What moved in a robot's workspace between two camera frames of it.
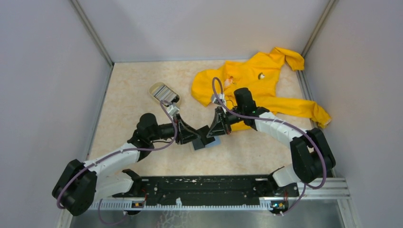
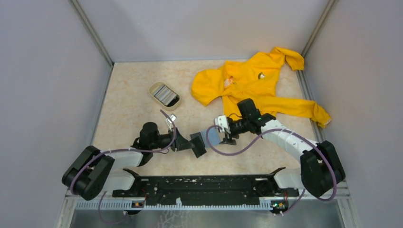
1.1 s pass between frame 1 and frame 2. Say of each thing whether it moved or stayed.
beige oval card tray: stayed
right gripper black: moved
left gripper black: moved
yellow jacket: stayed
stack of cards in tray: stayed
